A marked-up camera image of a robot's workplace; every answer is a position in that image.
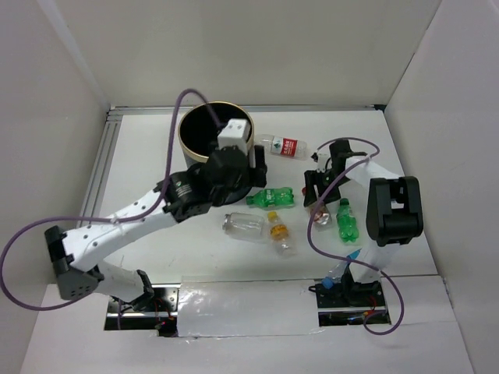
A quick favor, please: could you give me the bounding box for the clear bottle yellow cap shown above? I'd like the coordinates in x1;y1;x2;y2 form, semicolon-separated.
267;211;296;257

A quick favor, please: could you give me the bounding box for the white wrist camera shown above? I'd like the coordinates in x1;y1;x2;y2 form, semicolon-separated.
311;152;331;173
217;118;251;155

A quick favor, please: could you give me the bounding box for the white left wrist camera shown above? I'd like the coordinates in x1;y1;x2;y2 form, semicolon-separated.
217;118;251;155

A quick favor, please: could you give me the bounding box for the small green bottle right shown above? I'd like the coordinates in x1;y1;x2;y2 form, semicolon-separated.
336;198;359;243

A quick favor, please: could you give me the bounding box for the clear bottle blue label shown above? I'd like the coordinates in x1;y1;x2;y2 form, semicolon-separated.
321;261;349;289

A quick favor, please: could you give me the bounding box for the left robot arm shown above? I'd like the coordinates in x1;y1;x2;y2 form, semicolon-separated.
44;146;267;311

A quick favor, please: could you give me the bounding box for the crushed clear bottle red cap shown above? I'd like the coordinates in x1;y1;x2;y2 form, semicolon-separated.
303;202;331;231

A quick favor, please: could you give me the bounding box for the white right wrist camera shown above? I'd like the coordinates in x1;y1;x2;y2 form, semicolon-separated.
311;152;331;173

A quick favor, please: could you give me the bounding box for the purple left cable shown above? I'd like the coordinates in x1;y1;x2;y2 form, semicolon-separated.
0;88;229;311

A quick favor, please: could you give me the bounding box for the black bin gold rim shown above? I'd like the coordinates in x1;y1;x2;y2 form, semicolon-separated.
178;101;254;185

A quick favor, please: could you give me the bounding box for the clear capless wide bottle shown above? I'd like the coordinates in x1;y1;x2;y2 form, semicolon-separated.
222;212;265;242

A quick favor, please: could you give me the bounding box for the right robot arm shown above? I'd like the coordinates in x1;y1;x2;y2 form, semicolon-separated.
303;137;423;311

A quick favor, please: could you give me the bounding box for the clear bottle red label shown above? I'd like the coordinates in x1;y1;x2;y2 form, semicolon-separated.
254;134;308;160

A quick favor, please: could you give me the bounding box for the aluminium frame rail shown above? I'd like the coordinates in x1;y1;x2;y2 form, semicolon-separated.
83;107;401;284

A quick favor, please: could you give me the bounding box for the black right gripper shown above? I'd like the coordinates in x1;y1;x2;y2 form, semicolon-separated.
304;168;352;206

